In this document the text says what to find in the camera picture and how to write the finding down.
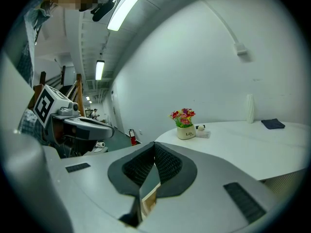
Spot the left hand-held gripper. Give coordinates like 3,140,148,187
33,83,115,147

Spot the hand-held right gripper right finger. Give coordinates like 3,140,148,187
145,141,280,233

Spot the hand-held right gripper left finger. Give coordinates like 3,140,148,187
42,141,156,233

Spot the large white wooden drawer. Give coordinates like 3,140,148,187
141,189,157,216

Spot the person's left forearm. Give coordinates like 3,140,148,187
17,108,51,146

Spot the red fire extinguisher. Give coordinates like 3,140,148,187
128,128,138,147

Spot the wooden stair railing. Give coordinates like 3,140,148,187
28,66,86,117

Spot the clear plastic box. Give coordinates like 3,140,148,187
195,130,212,139

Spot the cream pot of artificial flowers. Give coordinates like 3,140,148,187
169,108,197,141

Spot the white paper roll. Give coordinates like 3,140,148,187
246,94,256,124

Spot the folded dark blue cloth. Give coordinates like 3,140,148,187
260,118,286,131

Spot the person's checked shirt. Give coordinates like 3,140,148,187
13,0,60,88

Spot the black head-mounted camera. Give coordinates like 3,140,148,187
90,0,118,23

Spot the white wall conduit box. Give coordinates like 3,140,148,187
201,0,249,57

